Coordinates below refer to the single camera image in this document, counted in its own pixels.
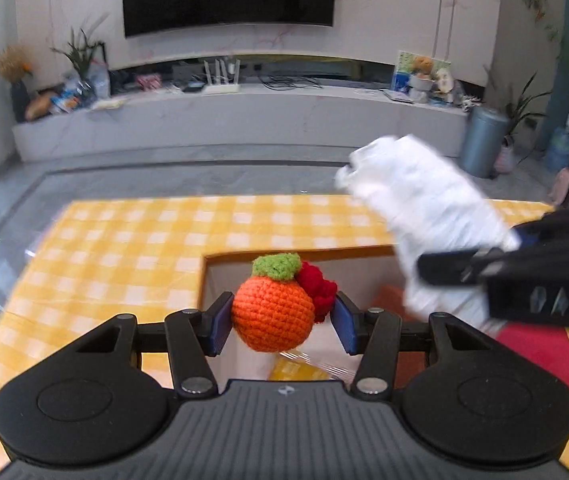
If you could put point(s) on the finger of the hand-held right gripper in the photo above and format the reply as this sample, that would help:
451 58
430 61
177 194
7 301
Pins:
454 267
564 227

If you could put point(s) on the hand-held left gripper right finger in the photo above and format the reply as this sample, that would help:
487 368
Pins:
344 325

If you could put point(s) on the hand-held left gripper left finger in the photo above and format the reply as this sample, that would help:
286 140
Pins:
219 325

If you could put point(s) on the crochet orange with red bow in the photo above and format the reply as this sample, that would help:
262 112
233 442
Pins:
272 315

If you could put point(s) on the cardboard box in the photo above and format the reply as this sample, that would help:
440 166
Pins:
539 355

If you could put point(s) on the yellow snack packet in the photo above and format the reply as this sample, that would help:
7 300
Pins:
294 371

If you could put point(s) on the pink space heater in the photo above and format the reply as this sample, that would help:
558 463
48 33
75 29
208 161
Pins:
564 185

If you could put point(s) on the blue water bottle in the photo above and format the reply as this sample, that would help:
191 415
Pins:
561 150

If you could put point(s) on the grey trash can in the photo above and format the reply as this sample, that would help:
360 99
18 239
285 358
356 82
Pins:
481 145

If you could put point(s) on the yellow checked tablecloth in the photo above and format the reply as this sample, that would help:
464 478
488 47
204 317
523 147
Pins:
114 260

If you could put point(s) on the long-leaf potted plant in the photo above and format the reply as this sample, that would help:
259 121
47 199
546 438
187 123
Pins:
519 110

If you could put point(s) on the white round hand fan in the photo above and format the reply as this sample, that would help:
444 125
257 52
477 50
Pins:
444 80

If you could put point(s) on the small teddy bear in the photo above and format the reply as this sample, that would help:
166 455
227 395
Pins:
422 65

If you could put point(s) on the white marble television console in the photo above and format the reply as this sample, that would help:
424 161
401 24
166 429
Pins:
264 120

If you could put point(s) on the landscape picture card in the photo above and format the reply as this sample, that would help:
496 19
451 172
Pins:
403 62

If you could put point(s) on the white router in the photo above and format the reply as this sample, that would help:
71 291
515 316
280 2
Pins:
219 89

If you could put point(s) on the blue snack bag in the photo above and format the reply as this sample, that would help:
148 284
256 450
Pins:
67 101

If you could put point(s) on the dried flowers in dark vase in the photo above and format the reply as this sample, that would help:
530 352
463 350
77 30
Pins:
19 100

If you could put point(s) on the green plant in glass vase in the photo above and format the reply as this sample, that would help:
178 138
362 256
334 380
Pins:
82 55

